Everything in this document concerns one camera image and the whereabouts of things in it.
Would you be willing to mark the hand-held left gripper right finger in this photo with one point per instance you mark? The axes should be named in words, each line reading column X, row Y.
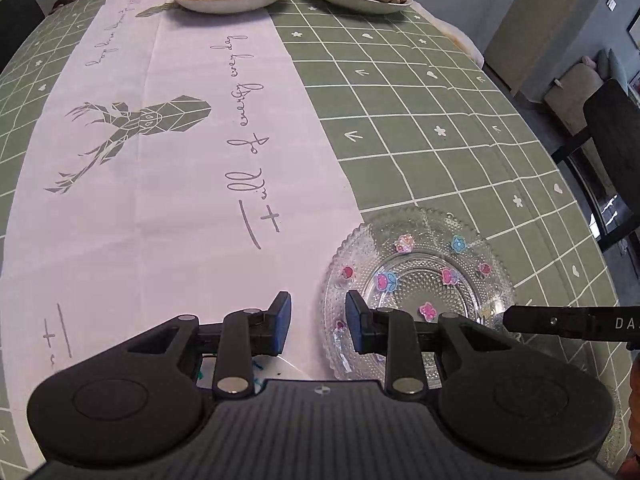
column 354, row 322

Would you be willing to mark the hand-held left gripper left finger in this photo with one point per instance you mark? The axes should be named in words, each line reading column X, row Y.
column 281, row 322

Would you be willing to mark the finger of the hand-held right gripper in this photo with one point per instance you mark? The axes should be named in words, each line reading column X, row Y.
column 545, row 321

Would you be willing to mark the clear glass plate flower stickers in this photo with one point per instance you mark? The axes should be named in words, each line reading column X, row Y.
column 425, row 260

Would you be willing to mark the black chair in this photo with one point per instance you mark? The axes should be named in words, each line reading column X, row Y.
column 615, row 140
column 17, row 25

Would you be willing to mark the green checked tablecloth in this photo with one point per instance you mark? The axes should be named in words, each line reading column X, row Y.
column 375, row 85

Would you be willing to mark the beige sofa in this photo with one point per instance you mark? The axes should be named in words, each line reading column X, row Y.
column 580, row 85

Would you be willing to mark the white towel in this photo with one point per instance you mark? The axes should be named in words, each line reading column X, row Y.
column 460, row 40

